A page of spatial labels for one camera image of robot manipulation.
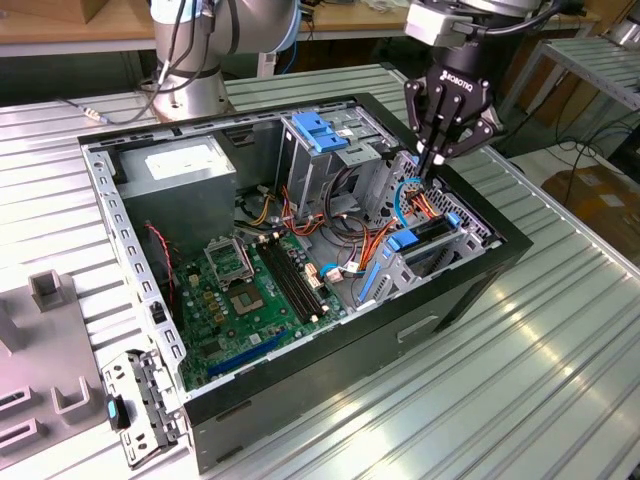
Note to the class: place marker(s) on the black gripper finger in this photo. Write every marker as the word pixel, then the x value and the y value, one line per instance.
pixel 480 130
pixel 417 110

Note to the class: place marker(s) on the hard disk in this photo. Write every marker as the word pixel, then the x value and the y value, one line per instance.
pixel 402 241

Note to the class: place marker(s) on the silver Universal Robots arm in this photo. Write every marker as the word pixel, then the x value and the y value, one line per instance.
pixel 190 95

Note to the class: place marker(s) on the grey perforated disk bay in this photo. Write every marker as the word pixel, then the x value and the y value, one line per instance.
pixel 385 180

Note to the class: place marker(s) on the blue plastic drive latch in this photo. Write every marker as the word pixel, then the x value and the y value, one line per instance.
pixel 312 130

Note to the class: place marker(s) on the wooden desk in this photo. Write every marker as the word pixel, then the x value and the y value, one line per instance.
pixel 350 22

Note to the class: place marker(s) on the grey optical drive cage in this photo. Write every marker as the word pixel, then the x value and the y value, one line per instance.
pixel 305 175

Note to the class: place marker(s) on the metal slat side table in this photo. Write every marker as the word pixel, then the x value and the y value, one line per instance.
pixel 590 60

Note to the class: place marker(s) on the brown cardboard box on floor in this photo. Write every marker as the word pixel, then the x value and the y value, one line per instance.
pixel 600 200

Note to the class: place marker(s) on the silver metal cylinder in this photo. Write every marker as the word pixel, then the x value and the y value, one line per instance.
pixel 625 32

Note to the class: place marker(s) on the black RAM slot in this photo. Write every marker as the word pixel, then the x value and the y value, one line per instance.
pixel 304 285
pixel 289 285

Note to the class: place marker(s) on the CPU socket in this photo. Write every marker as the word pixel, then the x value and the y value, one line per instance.
pixel 246 300

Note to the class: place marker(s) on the green motherboard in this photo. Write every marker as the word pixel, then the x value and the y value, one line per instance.
pixel 270 320

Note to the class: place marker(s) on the black open PC case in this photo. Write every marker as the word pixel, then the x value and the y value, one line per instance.
pixel 350 360

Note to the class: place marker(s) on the grey power supply unit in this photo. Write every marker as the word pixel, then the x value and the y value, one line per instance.
pixel 175 210

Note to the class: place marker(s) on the blue expansion slot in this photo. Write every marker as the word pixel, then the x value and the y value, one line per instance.
pixel 250 352

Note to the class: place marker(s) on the small black case latch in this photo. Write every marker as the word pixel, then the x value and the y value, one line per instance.
pixel 157 312

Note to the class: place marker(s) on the black latch blue tab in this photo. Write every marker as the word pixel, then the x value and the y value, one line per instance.
pixel 114 411

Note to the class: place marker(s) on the grey parts rack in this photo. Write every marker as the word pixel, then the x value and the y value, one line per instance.
pixel 50 350

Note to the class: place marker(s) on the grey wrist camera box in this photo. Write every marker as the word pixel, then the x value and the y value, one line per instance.
pixel 430 25

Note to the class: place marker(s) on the metal card retention bracket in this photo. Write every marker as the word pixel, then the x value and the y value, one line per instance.
pixel 145 400

